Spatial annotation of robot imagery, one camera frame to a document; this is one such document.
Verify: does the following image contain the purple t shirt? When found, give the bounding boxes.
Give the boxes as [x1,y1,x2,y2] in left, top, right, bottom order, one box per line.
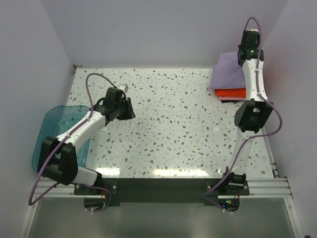
[209,51,246,89]

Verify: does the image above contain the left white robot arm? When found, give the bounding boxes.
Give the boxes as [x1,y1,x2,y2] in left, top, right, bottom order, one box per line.
[37,84,135,194]

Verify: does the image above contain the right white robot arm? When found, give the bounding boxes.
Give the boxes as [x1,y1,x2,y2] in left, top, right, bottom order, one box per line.
[220,29,273,195]

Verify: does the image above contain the folded orange t shirt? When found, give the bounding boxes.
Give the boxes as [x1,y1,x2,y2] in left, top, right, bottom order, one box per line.
[214,88,246,98]

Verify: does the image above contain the teal plastic bin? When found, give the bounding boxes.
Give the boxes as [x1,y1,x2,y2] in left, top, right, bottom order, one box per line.
[32,105,90,171]

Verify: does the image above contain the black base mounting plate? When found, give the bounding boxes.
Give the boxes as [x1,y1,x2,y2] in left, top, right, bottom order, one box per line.
[74,178,250,208]

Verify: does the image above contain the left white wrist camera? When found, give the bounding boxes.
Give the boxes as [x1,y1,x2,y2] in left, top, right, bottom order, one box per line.
[118,84,129,94]

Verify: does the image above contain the aluminium frame rail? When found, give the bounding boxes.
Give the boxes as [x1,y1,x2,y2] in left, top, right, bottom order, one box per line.
[45,178,293,198]

